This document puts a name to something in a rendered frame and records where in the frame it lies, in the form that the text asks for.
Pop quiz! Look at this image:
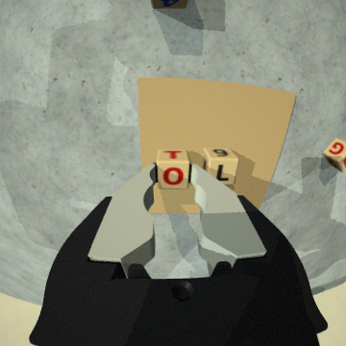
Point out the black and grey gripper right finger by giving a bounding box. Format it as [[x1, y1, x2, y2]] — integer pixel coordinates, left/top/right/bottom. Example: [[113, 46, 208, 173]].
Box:
[[188, 162, 328, 334]]

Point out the tan mat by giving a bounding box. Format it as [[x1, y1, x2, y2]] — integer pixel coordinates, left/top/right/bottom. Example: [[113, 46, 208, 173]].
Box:
[[137, 78, 296, 213]]

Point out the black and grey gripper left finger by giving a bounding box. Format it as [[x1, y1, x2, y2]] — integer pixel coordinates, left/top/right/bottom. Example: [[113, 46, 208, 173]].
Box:
[[29, 162, 158, 346]]

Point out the tan letter block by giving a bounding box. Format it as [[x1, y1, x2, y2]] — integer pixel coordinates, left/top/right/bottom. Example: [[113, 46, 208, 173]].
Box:
[[323, 137, 346, 173], [151, 0, 188, 9], [157, 150, 190, 189], [202, 148, 239, 185]]

